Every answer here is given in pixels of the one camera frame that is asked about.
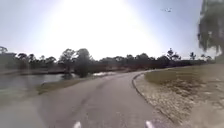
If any large tree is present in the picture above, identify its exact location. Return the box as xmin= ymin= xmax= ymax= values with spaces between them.
xmin=197 ymin=0 xmax=224 ymax=56

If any grass strip by water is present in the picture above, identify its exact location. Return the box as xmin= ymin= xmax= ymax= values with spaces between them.
xmin=0 ymin=73 xmax=116 ymax=108

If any robot's own part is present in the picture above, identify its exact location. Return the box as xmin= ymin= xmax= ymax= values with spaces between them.
xmin=145 ymin=120 xmax=155 ymax=128
xmin=73 ymin=121 xmax=82 ymax=128

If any row of trees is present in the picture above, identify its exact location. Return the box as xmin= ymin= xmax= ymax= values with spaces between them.
xmin=0 ymin=45 xmax=216 ymax=74

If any pond water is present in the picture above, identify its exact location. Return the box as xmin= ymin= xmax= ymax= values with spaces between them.
xmin=0 ymin=71 xmax=118 ymax=92

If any grey asphalt path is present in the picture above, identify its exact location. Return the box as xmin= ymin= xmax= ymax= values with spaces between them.
xmin=0 ymin=69 xmax=181 ymax=128

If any dry grass verge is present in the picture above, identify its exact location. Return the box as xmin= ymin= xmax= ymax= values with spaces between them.
xmin=132 ymin=62 xmax=224 ymax=128

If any round dark tree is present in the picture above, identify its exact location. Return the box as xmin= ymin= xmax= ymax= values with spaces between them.
xmin=73 ymin=48 xmax=95 ymax=78

